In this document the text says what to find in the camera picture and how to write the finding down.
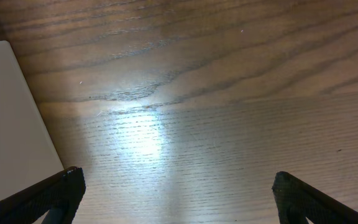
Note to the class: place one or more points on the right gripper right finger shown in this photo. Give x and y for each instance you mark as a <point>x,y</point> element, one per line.
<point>298,202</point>

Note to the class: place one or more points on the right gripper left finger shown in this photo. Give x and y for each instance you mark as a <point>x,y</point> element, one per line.
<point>57,198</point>

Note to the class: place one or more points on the white cardboard box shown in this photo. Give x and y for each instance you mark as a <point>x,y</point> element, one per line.
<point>27,154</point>

